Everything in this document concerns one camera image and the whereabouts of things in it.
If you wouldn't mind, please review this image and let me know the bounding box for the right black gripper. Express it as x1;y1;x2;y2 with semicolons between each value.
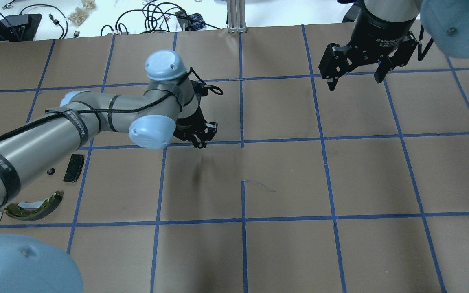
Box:
318;8;419;91

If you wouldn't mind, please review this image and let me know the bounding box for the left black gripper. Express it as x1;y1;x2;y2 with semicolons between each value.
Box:
173;108;218;149

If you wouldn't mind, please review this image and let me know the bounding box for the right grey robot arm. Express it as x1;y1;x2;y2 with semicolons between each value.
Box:
318;0;469;91

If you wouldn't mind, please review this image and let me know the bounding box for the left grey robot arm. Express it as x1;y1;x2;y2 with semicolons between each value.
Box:
0;50;223;293

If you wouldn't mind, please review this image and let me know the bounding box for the black brake pad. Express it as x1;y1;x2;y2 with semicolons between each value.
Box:
63;154;85;182

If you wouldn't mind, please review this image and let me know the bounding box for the bag of wooden pieces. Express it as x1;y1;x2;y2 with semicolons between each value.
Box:
66;0;97;26

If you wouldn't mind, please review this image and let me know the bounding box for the olive brake shoe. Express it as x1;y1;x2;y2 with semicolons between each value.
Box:
4;190;64;221

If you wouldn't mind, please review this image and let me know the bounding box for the black stand base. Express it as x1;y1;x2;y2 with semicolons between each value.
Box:
0;14;42;41

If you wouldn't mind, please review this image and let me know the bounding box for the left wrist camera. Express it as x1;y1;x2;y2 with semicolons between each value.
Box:
191;80;210;98

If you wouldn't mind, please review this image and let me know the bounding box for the black tangled cable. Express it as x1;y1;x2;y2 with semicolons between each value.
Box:
114;2;219;33

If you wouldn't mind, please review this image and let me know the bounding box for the aluminium frame post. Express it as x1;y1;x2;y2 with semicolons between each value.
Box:
226;0;247;33

